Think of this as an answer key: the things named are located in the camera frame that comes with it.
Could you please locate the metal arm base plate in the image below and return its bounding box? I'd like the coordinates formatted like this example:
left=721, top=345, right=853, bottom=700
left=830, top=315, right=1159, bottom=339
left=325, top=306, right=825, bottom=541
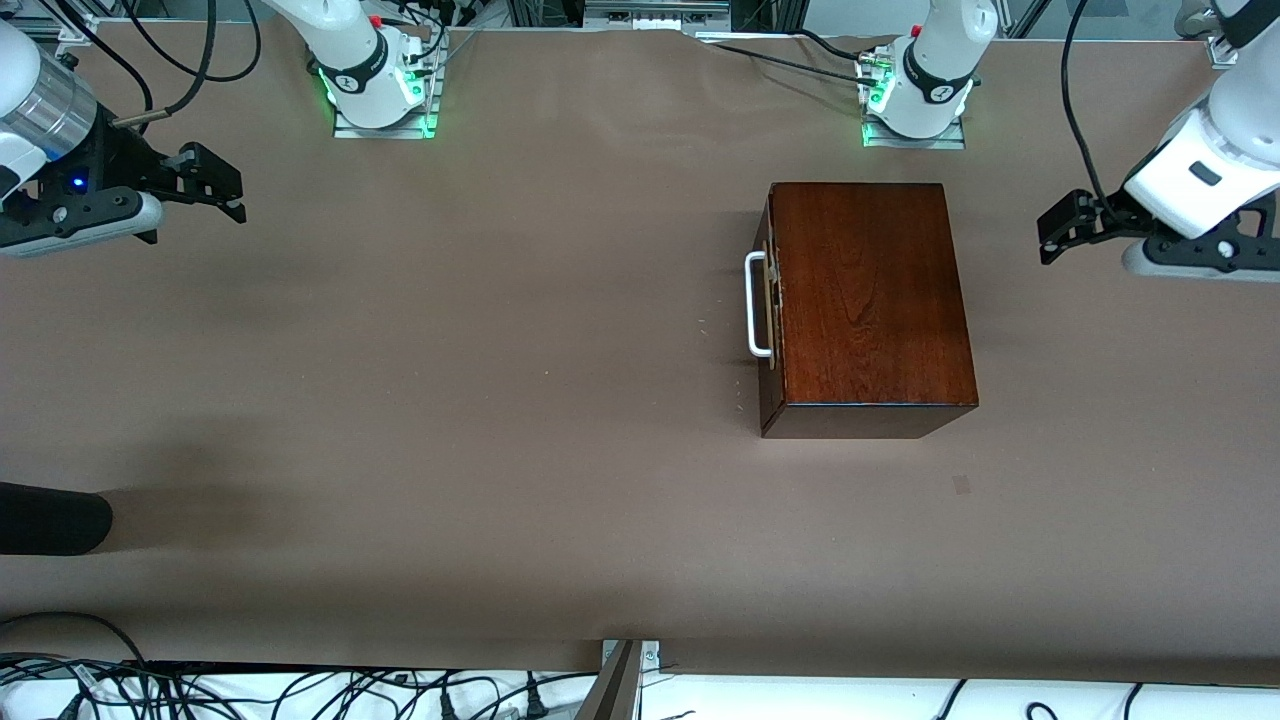
left=333, top=58, right=442, bottom=141
left=862, top=112, right=968, bottom=151

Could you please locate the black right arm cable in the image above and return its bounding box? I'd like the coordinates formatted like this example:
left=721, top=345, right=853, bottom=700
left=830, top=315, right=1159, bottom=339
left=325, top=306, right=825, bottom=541
left=60, top=0, right=264, bottom=129

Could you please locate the wooden drawer with white handle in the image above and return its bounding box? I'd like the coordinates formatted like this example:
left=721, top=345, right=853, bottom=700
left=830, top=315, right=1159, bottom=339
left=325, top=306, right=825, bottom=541
left=746, top=215, right=789, bottom=401

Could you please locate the looping black cable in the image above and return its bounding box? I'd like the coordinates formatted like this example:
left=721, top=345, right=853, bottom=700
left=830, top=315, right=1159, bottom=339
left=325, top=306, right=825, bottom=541
left=0, top=611, right=151, bottom=669

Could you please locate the dark wooden drawer cabinet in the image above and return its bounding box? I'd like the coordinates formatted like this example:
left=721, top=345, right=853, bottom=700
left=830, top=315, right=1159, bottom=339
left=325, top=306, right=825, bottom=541
left=757, top=182, right=980, bottom=440

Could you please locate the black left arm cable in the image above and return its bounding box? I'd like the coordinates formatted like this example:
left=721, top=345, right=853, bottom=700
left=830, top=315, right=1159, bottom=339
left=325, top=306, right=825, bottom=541
left=1061, top=0, right=1127, bottom=212

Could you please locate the black cylindrical object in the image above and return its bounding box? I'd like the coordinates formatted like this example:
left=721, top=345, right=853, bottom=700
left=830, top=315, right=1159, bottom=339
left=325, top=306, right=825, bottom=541
left=0, top=482, right=114, bottom=557

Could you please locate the tangled black cable bundle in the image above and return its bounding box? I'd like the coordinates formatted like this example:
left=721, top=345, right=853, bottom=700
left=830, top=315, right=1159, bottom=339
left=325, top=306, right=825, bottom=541
left=0, top=655, right=601, bottom=720

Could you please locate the thin black table cable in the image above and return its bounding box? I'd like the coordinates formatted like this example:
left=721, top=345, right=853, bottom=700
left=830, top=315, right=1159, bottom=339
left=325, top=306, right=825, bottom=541
left=700, top=38, right=887, bottom=87

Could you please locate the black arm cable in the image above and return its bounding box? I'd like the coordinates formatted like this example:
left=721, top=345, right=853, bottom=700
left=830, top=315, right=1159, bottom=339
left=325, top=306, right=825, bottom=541
left=60, top=0, right=264, bottom=129
left=1061, top=0, right=1127, bottom=212

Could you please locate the aluminium profile post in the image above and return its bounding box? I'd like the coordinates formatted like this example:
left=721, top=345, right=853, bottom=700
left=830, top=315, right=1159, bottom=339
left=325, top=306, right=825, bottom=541
left=577, top=640, right=662, bottom=720

